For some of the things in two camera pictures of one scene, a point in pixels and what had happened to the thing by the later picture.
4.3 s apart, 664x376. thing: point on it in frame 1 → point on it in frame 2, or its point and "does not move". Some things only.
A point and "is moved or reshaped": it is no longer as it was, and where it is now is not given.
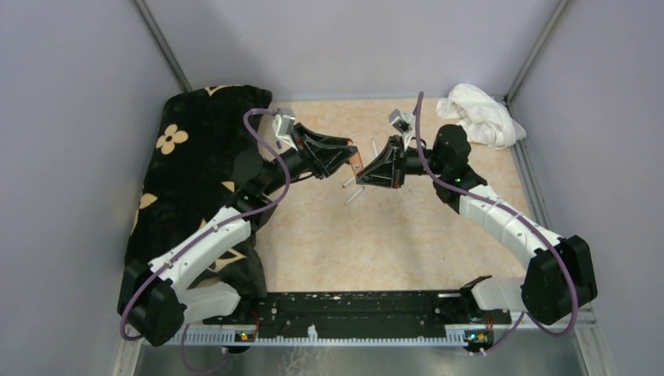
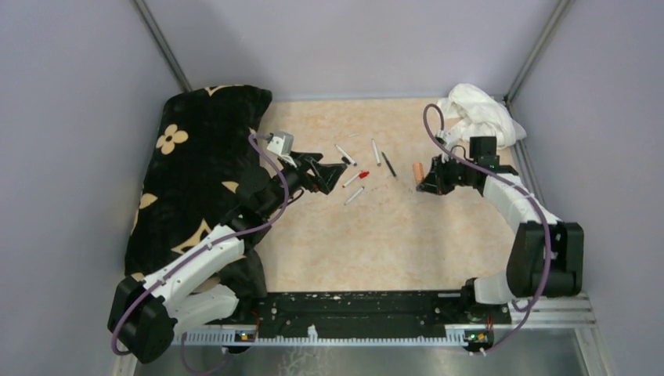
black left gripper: [309, 153] → [312, 169]
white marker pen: [374, 147] does not move
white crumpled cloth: [484, 119] does not move
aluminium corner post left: [161, 43] does not move
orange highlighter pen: [357, 164] is moved or reshaped
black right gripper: [389, 167] → [430, 183]
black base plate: [362, 310] does not move
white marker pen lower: [354, 195] does not move
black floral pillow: [202, 131] does not move
